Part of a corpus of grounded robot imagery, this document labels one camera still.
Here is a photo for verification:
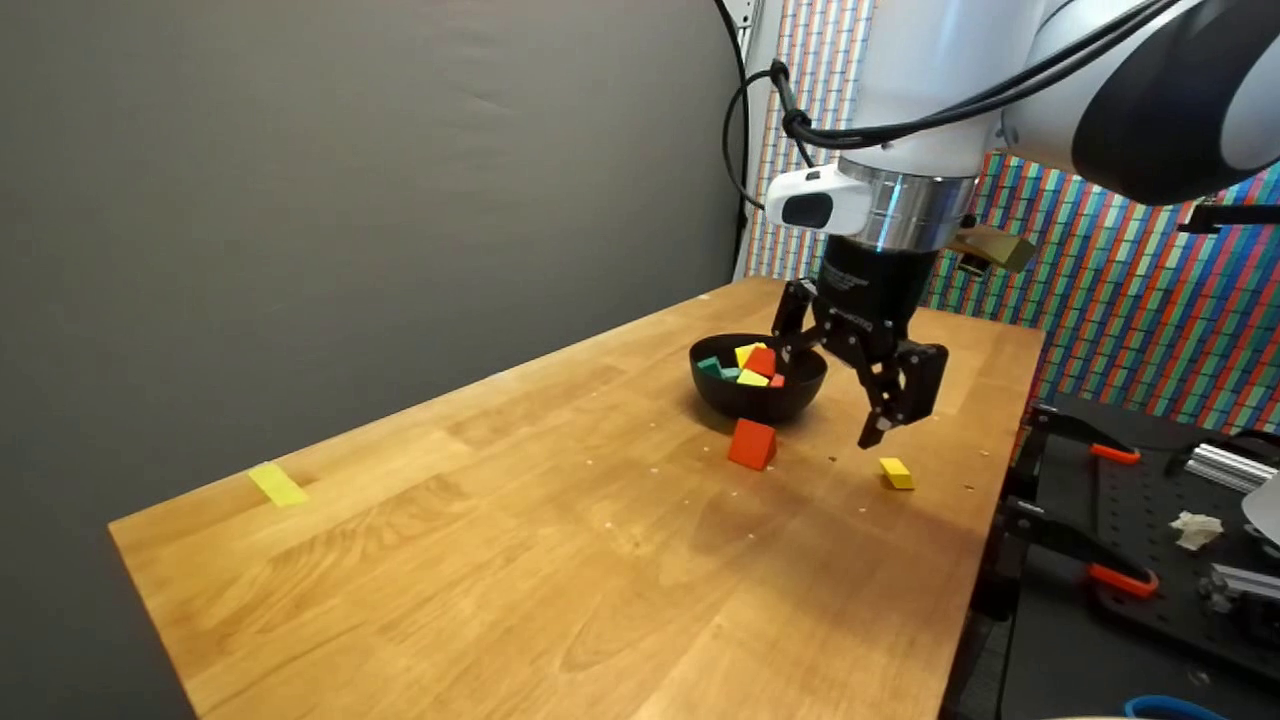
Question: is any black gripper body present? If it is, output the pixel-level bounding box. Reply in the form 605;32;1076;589
802;237;933;352

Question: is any large orange-red wooden block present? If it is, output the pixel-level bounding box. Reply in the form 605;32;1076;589
723;417;780;474

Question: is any black bowl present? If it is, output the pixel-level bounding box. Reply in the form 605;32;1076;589
682;331;830;428

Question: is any black perforated mounting board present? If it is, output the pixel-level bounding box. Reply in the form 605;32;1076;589
949;392;1280;720

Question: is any small white plastic part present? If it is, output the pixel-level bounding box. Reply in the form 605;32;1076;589
1168;508;1228;555

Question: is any silver aluminium bar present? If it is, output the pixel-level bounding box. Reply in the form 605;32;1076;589
1181;438;1280;494

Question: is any grey round plate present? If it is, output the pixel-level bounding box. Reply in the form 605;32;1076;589
1235;473;1280;552

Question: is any blue plastic object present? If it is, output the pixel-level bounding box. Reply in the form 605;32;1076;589
1117;692;1233;720

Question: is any grey photo backdrop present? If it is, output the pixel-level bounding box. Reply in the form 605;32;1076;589
0;0;751;720

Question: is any yellow block far left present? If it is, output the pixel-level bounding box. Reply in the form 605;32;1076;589
245;461;312;512

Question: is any wrist mounted camera box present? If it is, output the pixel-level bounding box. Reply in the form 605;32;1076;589
949;218;1041;274

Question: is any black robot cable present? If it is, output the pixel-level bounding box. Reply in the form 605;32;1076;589
716;0;1190;177

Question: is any black clamp orange handle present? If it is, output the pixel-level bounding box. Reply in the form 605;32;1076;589
1022;398;1147;473
1000;492;1164;607

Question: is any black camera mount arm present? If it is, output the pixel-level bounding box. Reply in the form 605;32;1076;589
1174;196;1280;241

